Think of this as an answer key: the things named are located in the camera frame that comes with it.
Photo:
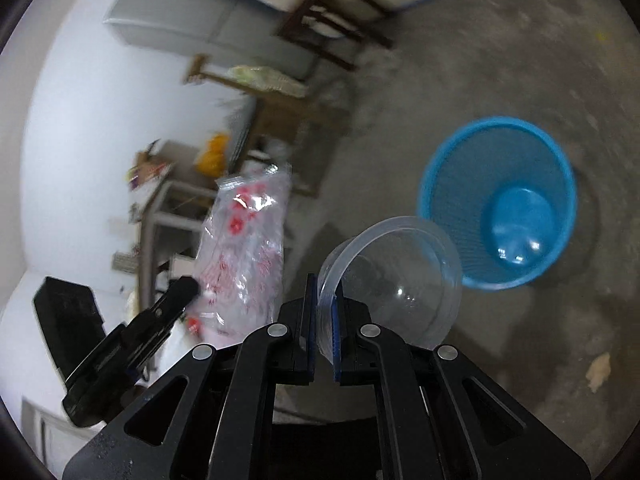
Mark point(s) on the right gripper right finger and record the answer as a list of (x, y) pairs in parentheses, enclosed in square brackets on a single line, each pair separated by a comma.
[(353, 356)]

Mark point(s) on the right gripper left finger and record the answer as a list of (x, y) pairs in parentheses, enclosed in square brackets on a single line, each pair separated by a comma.
[(297, 355)]

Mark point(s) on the clear red-printed plastic bag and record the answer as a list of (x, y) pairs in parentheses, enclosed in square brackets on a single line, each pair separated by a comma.
[(239, 264)]

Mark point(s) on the clear plastic cup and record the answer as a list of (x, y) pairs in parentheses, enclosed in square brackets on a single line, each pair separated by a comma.
[(408, 273)]

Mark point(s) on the blue mesh trash basket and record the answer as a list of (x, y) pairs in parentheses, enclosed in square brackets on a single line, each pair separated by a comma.
[(505, 193)]

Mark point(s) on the orange plastic bag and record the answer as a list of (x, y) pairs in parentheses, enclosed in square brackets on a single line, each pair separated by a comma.
[(211, 162)]

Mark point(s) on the light wooden chair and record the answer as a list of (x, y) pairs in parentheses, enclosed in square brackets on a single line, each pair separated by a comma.
[(275, 114)]

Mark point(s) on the paper scrap on floor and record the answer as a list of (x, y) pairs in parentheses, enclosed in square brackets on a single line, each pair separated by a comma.
[(599, 371)]

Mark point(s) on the dark wooden stool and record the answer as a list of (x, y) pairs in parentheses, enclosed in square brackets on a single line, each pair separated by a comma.
[(311, 24)]

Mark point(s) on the grey refrigerator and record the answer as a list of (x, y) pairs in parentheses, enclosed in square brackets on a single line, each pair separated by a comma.
[(230, 32)]

